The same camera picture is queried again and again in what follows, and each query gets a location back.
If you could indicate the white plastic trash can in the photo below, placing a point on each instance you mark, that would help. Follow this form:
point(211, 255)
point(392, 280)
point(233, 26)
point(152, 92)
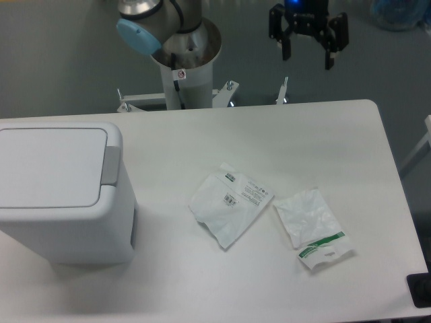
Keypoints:
point(99, 234)

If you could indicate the white furniture frame right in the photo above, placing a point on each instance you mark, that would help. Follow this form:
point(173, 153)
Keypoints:
point(419, 152)

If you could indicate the white bag with green stripe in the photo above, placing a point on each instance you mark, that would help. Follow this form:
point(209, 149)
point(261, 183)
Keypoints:
point(314, 231)

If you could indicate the black clamp at table edge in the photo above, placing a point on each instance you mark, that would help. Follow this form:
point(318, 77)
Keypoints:
point(419, 287)

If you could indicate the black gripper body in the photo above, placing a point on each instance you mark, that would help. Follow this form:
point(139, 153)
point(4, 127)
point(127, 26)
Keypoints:
point(309, 18)

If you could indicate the blue transparent bag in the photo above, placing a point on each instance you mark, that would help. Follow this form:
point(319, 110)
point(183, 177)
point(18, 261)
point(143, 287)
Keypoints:
point(397, 16)

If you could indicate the white plastic bag with labels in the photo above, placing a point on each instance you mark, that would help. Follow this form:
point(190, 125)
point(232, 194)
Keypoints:
point(228, 202)

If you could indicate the white trash can lid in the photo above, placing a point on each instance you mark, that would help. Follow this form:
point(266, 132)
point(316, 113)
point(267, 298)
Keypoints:
point(46, 168)

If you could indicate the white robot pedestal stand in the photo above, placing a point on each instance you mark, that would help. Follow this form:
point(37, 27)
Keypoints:
point(188, 77)

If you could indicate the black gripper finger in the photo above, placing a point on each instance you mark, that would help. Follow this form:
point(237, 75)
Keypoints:
point(281, 26)
point(333, 35)

